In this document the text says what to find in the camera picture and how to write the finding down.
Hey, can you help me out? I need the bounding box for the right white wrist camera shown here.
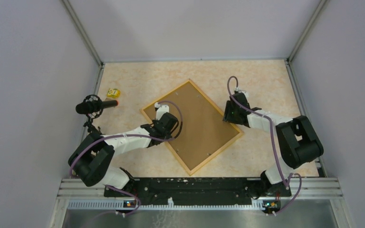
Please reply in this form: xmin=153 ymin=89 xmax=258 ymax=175
xmin=234 ymin=87 xmax=249 ymax=99

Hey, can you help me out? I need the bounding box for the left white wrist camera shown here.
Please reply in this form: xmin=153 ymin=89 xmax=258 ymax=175
xmin=154 ymin=102 xmax=169 ymax=120

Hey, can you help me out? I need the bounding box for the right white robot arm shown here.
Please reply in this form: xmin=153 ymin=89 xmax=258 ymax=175
xmin=223 ymin=92 xmax=324 ymax=196

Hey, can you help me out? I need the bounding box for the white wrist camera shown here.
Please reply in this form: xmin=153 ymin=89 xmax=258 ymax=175
xmin=234 ymin=87 xmax=249 ymax=99
xmin=154 ymin=102 xmax=169 ymax=120

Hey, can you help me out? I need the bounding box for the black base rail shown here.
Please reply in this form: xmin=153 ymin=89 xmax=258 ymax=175
xmin=104 ymin=177 xmax=292 ymax=207

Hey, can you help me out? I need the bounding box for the purple cable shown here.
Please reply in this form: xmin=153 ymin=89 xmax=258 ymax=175
xmin=227 ymin=76 xmax=303 ymax=217
xmin=68 ymin=100 xmax=184 ymax=217

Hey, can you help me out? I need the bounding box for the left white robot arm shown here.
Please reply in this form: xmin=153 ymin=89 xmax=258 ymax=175
xmin=68 ymin=112 xmax=180 ymax=196

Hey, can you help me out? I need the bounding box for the small yellow toy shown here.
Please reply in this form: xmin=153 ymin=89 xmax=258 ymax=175
xmin=106 ymin=88 xmax=120 ymax=99

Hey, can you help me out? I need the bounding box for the brown backing board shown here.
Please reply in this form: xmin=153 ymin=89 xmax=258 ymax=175
xmin=141 ymin=80 xmax=243 ymax=175

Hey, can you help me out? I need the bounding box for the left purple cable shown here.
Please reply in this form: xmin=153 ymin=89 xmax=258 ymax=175
xmin=68 ymin=100 xmax=184 ymax=217

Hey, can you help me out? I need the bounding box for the black microphone on stand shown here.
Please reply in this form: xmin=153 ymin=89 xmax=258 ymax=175
xmin=75 ymin=95 xmax=119 ymax=134

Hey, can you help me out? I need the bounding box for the wooden picture frame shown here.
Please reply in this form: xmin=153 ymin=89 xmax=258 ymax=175
xmin=141 ymin=79 xmax=237 ymax=177

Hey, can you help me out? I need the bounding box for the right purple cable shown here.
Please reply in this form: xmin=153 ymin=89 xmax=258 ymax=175
xmin=227 ymin=76 xmax=303 ymax=217

